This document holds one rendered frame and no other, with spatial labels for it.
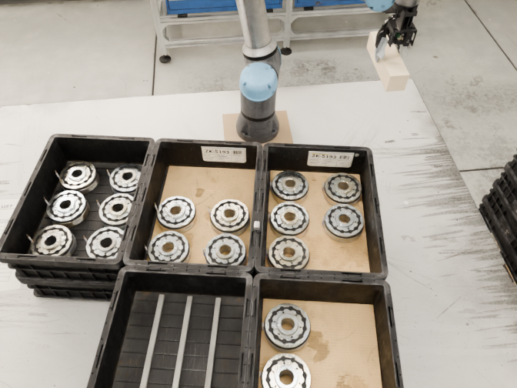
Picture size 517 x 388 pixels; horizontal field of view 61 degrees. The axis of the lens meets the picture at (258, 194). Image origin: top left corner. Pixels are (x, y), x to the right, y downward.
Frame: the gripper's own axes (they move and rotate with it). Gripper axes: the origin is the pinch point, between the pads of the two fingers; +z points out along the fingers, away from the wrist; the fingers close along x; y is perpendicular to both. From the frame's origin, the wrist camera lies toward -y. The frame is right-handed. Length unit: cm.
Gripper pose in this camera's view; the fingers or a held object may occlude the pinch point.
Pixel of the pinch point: (387, 56)
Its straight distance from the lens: 154.5
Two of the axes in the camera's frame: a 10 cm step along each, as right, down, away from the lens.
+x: 9.9, -0.8, 0.6
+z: 0.0, 6.0, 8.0
